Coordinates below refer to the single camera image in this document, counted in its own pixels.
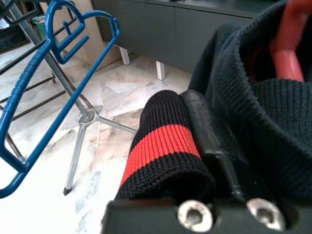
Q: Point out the black television console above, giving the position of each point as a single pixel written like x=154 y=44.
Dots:
x=170 y=36

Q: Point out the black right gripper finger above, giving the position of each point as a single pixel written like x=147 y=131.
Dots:
x=204 y=126

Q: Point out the red plastic hanger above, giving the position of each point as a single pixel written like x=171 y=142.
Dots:
x=287 y=65

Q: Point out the black shirt with green logo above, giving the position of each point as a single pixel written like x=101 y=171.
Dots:
x=268 y=134

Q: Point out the black shirt with red stripes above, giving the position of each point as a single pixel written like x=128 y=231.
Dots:
x=161 y=146

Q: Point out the silver metal clothes rack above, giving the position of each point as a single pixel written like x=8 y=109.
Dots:
x=85 y=118

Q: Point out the blue plastic hanger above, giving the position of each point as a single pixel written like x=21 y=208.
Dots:
x=50 y=36

